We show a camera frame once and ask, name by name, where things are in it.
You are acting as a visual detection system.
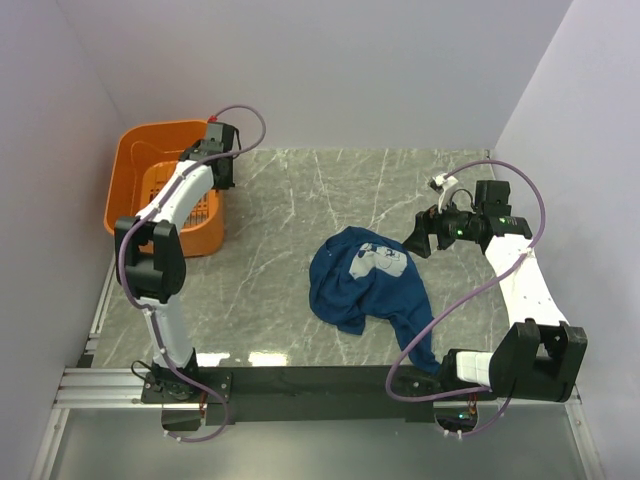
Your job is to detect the orange plastic basket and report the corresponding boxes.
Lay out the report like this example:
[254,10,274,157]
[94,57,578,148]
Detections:
[103,120,224,257]

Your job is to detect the purple cable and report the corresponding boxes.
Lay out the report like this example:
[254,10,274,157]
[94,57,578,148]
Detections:
[387,159,546,437]
[122,104,266,444]

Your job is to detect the aluminium frame rail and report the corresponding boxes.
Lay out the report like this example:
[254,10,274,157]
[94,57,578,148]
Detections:
[45,231,604,479]

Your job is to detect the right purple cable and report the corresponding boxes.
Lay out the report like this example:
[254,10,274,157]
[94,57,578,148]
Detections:
[387,159,546,437]

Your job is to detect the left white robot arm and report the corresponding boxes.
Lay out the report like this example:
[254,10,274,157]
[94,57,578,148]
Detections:
[104,116,241,402]

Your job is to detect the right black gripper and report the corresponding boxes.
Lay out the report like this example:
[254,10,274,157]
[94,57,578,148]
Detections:
[402,192,482,258]

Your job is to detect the blue mickey mouse t-shirt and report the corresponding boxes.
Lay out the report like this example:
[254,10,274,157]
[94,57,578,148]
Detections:
[309,226,434,349]

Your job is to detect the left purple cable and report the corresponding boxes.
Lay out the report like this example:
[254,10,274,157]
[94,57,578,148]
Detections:
[122,104,266,444]

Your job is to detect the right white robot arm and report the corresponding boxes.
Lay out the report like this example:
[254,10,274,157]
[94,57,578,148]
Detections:
[403,175,588,402]

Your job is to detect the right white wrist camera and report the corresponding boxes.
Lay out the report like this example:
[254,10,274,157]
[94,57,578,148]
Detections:
[429,173,458,213]

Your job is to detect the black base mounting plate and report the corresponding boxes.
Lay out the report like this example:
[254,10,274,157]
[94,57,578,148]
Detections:
[141,365,439,426]

